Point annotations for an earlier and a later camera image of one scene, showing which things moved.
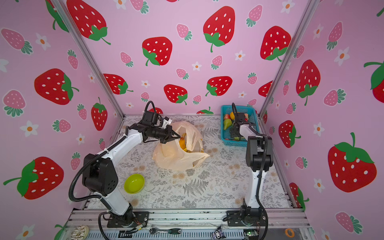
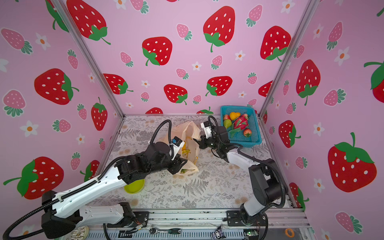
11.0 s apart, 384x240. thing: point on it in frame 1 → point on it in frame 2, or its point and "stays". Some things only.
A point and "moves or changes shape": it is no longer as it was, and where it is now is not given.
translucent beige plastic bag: x=184 y=153 moves or changes shape
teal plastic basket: x=227 y=139 stays
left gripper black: x=168 y=136 → x=178 y=165
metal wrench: x=172 y=231 stays
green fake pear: x=227 y=123 stays
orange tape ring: x=289 y=232 stays
